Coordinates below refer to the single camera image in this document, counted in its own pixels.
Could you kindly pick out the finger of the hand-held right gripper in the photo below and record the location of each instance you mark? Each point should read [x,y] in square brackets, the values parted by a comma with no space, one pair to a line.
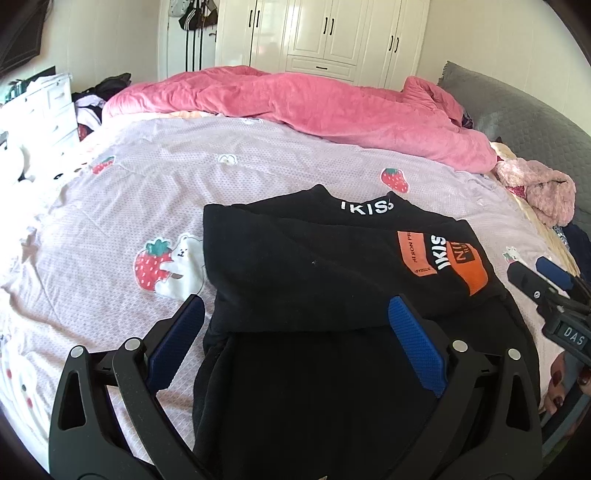
[526,279]
[554,273]

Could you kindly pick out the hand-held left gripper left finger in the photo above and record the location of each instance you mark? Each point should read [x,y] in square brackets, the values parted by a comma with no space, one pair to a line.
[173,339]

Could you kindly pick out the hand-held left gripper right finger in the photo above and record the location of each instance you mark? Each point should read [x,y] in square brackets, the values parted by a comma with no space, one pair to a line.
[415,344]

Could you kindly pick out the black sweatshirt with orange patches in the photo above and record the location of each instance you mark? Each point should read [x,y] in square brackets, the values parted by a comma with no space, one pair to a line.
[304,277]

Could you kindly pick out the pile of dark clothes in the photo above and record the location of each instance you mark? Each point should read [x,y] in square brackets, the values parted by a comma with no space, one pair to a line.
[99,94]

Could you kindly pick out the person's right hand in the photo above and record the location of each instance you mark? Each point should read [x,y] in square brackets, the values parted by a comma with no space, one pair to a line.
[565,383]

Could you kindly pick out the dark blue cloth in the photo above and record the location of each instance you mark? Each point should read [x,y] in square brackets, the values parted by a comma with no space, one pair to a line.
[577,247]

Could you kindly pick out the pink fluffy garment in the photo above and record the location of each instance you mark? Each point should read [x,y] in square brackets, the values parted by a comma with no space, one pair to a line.
[545,189]

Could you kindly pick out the strawberry print bed sheet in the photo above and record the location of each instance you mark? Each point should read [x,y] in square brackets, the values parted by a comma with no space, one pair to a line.
[152,194]

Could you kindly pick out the grey quilted headboard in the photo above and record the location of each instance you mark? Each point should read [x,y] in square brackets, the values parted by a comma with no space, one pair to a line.
[521,110]

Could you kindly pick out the white plush toy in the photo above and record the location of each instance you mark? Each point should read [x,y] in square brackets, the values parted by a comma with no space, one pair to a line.
[16,164]

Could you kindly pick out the white dresser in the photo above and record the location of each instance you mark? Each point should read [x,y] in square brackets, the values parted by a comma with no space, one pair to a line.
[51,110]

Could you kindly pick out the pink duvet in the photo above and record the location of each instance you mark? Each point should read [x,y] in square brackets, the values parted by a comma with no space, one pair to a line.
[295,101]

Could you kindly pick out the white door with hanging bags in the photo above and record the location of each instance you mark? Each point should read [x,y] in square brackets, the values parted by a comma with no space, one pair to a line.
[189,41]

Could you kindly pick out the white wardrobe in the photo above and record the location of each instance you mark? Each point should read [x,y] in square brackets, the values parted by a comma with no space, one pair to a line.
[323,37]

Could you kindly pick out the black television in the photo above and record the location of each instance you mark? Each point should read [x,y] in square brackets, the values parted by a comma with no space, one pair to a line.
[21,32]

